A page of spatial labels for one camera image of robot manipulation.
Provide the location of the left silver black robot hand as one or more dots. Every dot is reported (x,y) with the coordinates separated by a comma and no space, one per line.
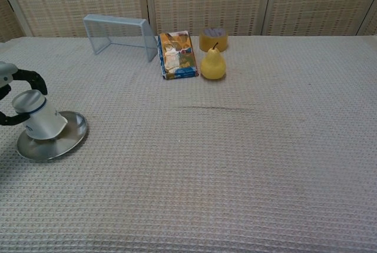
(6,74)

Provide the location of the small white-capped jar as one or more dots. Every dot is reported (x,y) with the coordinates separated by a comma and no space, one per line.
(44,120)

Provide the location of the round steel plate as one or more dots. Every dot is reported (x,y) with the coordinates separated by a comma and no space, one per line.
(70,135)

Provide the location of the colourful printed snack box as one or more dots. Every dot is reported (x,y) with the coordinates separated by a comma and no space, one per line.
(178,58)

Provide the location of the brown packing tape roll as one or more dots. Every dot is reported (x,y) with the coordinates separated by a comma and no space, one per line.
(206,43)

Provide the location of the yellow pear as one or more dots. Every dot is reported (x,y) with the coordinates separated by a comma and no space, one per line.
(213,67)

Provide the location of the beige woven tablecloth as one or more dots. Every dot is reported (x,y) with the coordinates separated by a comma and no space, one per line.
(206,161)

